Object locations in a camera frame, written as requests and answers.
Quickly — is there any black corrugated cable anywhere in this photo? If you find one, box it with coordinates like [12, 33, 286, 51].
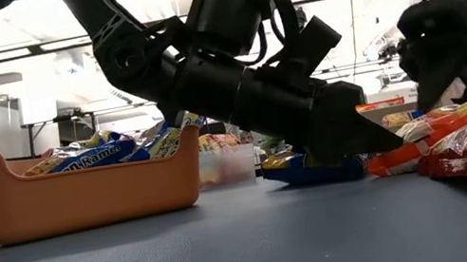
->
[224, 0, 327, 73]

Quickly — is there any clear plastic bin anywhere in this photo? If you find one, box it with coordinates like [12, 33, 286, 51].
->
[194, 140, 261, 192]

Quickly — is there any orange plastic bin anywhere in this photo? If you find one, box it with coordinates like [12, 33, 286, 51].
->
[0, 107, 215, 249]

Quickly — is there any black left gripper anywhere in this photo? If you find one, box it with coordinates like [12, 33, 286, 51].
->
[222, 44, 407, 182]

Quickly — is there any black ceiling spotlight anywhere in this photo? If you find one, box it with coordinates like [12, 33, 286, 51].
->
[375, 42, 400, 62]

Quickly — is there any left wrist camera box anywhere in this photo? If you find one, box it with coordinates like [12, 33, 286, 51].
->
[180, 0, 285, 65]

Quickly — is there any orange Maruchan ramen packet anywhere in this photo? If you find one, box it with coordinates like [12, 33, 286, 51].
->
[355, 95, 407, 114]
[355, 93, 467, 181]

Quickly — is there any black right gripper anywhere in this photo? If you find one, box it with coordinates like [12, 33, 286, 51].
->
[388, 0, 467, 117]

